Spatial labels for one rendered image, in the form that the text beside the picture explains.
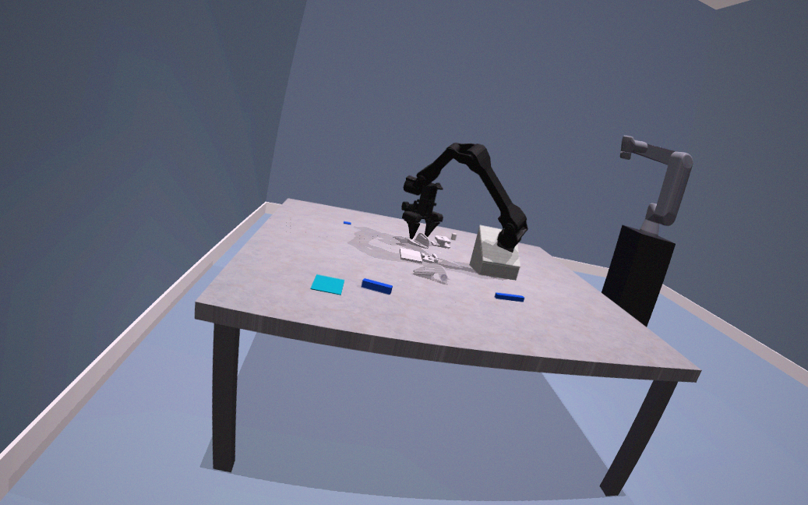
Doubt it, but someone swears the blue rectangular block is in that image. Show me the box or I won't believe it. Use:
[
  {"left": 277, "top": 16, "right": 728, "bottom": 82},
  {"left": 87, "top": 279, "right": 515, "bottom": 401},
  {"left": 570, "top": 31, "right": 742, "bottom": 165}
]
[
  {"left": 494, "top": 293, "right": 524, "bottom": 302},
  {"left": 361, "top": 278, "right": 393, "bottom": 295}
]

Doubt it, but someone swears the teal flat rectangular plate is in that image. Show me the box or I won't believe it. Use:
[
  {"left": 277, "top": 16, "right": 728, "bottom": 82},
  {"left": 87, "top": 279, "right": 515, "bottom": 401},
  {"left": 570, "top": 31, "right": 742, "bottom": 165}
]
[{"left": 311, "top": 274, "right": 344, "bottom": 295}]

